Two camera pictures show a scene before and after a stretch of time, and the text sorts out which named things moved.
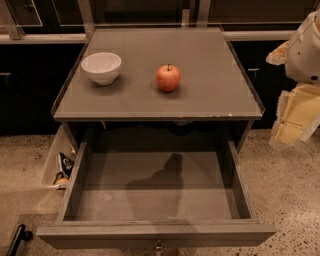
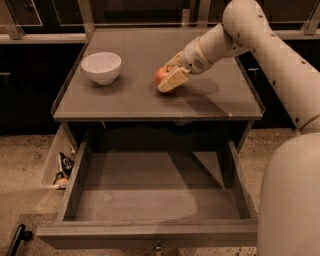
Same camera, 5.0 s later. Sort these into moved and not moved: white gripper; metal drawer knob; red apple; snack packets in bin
Moved: white gripper
Not moved: snack packets in bin; red apple; metal drawer knob
